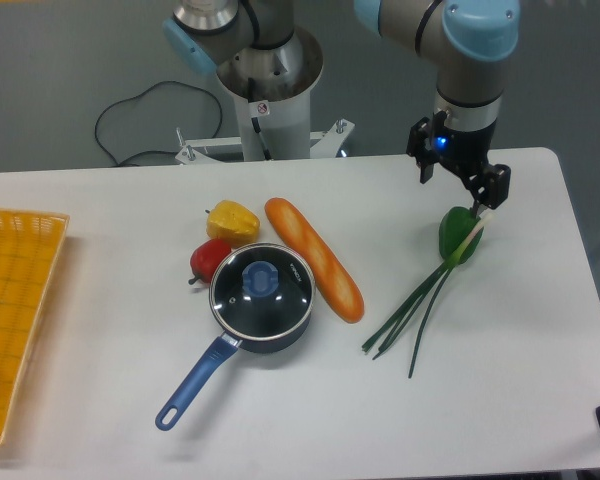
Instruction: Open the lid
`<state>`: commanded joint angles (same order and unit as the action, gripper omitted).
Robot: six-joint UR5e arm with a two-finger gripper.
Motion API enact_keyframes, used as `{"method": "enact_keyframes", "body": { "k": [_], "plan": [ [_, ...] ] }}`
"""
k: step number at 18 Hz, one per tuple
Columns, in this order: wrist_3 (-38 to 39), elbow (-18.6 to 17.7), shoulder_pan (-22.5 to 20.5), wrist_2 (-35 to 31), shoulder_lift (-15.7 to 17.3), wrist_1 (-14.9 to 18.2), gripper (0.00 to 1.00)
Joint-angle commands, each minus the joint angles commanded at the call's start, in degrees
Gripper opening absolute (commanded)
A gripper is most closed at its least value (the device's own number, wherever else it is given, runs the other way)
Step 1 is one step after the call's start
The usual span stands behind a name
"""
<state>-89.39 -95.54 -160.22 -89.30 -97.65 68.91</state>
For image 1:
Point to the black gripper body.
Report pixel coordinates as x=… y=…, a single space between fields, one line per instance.
x=463 y=153

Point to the glass pot lid blue knob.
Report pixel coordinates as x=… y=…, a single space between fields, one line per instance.
x=263 y=292

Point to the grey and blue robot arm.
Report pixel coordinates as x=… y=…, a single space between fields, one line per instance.
x=470 y=43

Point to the green toy bell pepper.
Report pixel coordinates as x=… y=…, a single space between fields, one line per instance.
x=454 y=228

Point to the toy green onion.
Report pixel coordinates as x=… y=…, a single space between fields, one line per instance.
x=428 y=289

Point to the toy baguette bread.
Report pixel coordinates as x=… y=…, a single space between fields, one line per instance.
x=336 y=285

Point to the yellow toy bell pepper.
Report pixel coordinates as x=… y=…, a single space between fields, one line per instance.
x=232 y=222

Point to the red toy bell pepper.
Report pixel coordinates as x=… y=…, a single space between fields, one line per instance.
x=205 y=260

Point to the yellow woven basket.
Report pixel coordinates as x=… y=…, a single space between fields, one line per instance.
x=30 y=246

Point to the blue saucepan with handle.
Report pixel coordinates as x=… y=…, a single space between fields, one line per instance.
x=219 y=351

